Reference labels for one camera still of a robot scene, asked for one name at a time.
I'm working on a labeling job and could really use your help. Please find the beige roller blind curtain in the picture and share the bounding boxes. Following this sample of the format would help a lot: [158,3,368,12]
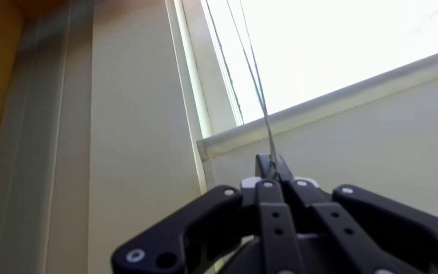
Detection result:
[196,44,438,228]

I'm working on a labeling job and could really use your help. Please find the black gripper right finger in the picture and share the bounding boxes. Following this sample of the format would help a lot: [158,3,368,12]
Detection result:
[272,154,438,274]

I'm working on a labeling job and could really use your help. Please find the white window frame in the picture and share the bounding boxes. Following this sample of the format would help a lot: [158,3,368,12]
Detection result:
[0,0,246,274]

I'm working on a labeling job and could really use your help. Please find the thin blind pull cord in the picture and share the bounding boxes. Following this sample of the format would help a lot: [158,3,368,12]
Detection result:
[202,0,281,177]

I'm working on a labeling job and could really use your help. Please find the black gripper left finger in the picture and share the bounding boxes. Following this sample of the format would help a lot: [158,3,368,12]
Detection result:
[109,154,307,274]

